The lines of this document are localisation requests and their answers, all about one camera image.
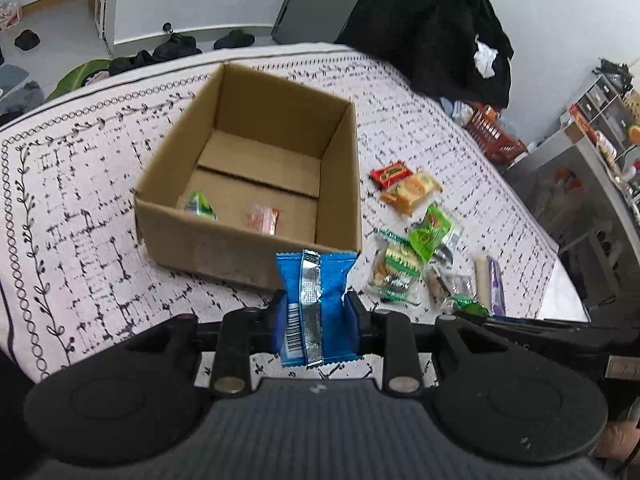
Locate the orange yellow biscuit packet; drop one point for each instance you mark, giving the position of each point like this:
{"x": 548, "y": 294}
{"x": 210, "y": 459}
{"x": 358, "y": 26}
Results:
{"x": 409, "y": 193}

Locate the clear purple snack packet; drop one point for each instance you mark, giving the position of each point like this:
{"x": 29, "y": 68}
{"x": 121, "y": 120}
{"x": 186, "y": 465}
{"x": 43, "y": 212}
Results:
{"x": 443, "y": 285}

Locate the red plastic basket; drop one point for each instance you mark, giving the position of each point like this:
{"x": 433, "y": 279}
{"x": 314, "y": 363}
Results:
{"x": 497, "y": 145}

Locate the long purple white snack bar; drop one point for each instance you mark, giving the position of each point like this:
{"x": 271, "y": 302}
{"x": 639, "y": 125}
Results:
{"x": 489, "y": 285}

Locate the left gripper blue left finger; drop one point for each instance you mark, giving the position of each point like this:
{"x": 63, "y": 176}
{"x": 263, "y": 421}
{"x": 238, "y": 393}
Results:
{"x": 241, "y": 334}

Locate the green cow biscuit packet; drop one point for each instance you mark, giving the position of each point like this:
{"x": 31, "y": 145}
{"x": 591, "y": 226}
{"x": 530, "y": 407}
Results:
{"x": 396, "y": 273}

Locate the black slipper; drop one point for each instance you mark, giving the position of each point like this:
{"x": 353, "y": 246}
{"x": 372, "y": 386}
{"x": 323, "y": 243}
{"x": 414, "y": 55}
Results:
{"x": 237, "y": 38}

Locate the grey white desk shelf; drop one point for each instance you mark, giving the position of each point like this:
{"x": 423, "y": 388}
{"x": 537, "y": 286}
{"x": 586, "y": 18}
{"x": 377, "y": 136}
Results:
{"x": 573, "y": 185}

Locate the red candy bar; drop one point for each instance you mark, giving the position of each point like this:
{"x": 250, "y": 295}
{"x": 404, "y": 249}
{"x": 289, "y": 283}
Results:
{"x": 389, "y": 175}

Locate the light green snack packet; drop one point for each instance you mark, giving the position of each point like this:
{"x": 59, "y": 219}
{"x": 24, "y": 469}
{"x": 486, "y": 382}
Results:
{"x": 428, "y": 235}

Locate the black clothing pile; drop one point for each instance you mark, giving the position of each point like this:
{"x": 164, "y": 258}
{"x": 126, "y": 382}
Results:
{"x": 453, "y": 49}

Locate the white patterned bed cover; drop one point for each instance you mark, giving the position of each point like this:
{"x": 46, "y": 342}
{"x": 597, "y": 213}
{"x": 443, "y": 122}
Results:
{"x": 74, "y": 278}

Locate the orange clear candy packet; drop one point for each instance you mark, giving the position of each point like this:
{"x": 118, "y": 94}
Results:
{"x": 263, "y": 219}

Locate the dark green snack packet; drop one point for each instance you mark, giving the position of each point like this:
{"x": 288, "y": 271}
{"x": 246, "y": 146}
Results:
{"x": 466, "y": 304}

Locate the small green candy packet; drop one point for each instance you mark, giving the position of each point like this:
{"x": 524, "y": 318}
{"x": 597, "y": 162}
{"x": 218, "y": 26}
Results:
{"x": 197, "y": 204}

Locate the green cartoon floor mat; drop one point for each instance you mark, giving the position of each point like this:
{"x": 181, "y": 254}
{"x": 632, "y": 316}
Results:
{"x": 80, "y": 76}

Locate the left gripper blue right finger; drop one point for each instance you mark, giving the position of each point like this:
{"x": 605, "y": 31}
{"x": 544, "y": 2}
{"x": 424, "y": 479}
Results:
{"x": 389, "y": 335}

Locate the brown cardboard box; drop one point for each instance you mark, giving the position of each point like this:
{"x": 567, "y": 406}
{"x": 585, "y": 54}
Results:
{"x": 251, "y": 138}

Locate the blue snack packet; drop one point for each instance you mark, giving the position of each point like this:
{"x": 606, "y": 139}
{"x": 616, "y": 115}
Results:
{"x": 315, "y": 285}

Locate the person's hand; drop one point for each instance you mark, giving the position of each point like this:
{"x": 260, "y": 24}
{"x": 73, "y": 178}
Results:
{"x": 618, "y": 440}

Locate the white cake black packet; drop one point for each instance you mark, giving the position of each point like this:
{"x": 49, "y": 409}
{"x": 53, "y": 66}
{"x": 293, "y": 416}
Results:
{"x": 444, "y": 253}

